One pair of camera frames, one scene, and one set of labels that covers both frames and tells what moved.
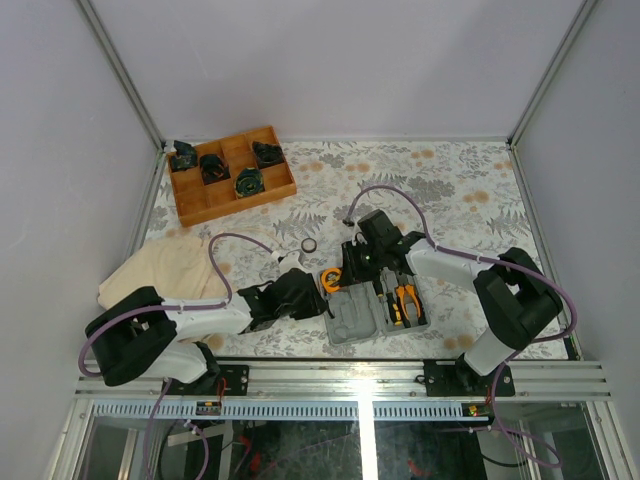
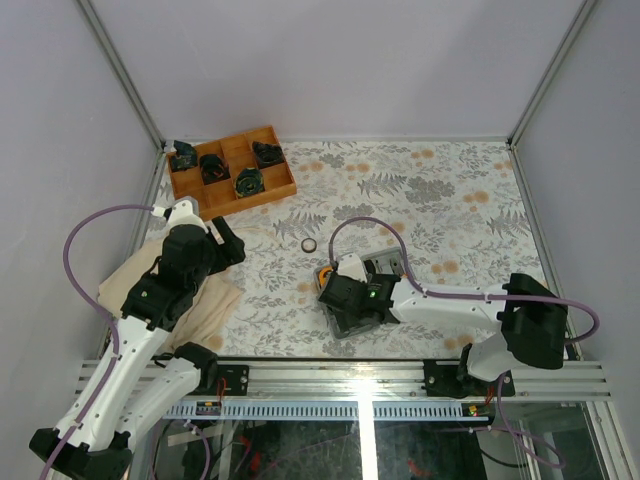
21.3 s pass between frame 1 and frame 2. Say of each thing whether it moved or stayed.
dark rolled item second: stayed
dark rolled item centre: stayed
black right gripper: moved
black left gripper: moved
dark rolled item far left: stayed
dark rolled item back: stayed
